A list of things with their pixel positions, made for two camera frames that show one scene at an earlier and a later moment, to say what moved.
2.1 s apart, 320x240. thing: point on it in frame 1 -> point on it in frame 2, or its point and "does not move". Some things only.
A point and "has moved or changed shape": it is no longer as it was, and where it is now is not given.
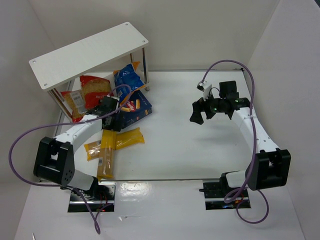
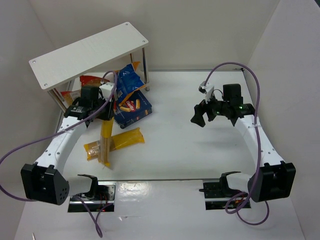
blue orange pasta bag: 127,81 does not move
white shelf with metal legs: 64,64 does not move
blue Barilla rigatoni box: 137,106 does not move
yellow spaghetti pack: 105,168 has moved or changed shape
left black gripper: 116,124 -> 106,110
